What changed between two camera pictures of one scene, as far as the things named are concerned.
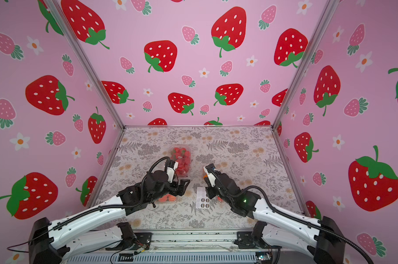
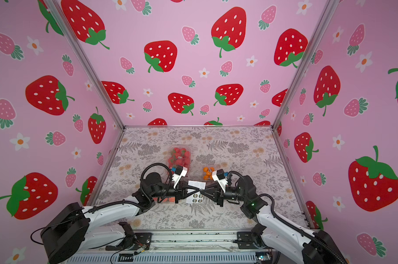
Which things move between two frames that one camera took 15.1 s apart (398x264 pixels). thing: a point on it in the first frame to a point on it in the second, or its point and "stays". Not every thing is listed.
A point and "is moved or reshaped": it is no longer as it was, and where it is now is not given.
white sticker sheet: x=203 y=201 is moved or reshaped
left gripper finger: x=181 y=190 to x=190 y=194
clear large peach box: x=167 y=198 stays
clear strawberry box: x=182 y=153 stays
